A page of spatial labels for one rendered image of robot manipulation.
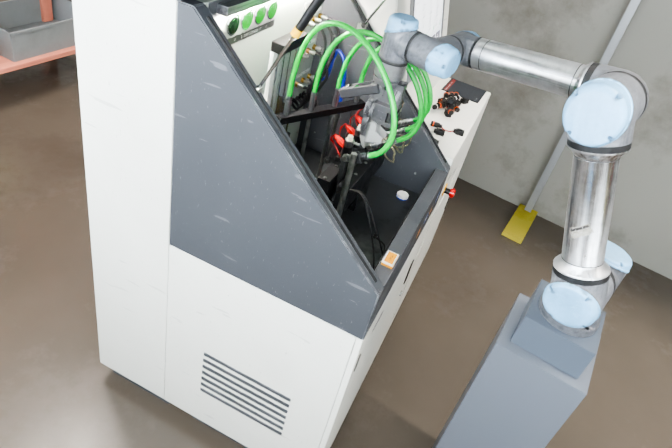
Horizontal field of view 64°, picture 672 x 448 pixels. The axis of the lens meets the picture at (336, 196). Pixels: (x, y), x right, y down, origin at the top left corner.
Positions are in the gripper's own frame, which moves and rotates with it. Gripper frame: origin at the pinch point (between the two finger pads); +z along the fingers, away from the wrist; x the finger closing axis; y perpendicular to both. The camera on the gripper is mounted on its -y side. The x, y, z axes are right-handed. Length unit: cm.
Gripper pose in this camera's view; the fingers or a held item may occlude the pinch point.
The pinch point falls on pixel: (362, 142)
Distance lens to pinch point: 148.6
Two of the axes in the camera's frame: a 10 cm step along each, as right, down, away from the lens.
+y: 8.9, 3.9, -2.3
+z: -2.0, 8.0, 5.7
